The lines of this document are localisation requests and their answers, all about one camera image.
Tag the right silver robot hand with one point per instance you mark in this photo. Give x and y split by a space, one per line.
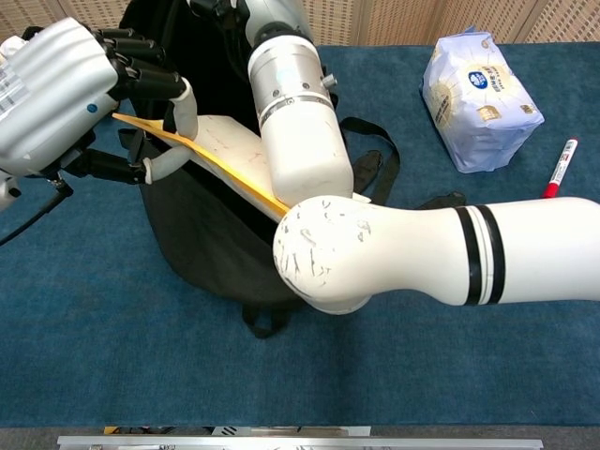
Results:
220 11

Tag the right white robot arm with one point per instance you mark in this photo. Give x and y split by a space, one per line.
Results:
398 253

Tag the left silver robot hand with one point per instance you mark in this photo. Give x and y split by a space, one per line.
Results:
51 94

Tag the blue felt table cover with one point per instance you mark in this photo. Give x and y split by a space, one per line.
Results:
140 365

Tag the aluminium profile rail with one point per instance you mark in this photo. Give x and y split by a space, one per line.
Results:
300 443

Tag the black fabric backpack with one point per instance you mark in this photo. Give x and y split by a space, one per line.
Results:
201 234

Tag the white book yellow band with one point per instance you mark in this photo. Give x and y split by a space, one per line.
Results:
229 145

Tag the red white marker pen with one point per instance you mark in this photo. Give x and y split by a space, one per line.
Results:
560 169

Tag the beige woven partition screen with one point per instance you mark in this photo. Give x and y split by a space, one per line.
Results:
398 19

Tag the lilac white tissue pack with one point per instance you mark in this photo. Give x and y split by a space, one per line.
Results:
483 108

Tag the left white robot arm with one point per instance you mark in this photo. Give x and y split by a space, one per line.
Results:
7 192

